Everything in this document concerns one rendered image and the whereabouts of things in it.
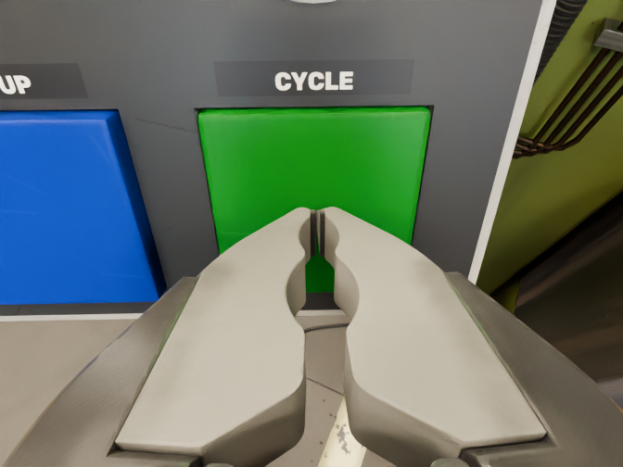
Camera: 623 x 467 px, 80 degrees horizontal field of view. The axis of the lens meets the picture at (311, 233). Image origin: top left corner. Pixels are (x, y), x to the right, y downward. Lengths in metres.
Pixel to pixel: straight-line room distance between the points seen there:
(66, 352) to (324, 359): 0.75
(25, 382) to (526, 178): 1.31
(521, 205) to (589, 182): 0.08
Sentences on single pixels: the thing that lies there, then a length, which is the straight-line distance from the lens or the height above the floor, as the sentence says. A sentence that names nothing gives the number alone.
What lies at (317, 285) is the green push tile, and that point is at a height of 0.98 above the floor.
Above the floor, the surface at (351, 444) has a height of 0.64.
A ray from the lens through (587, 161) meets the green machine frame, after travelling 0.52.
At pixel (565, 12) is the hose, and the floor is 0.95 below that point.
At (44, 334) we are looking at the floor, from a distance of 1.40.
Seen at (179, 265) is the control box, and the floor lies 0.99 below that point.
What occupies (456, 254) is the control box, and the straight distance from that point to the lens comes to 0.16.
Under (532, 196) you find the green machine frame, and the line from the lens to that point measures 0.56.
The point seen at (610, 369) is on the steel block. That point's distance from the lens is 0.50.
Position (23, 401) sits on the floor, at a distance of 1.38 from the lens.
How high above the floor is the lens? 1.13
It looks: 62 degrees down
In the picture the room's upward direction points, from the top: straight up
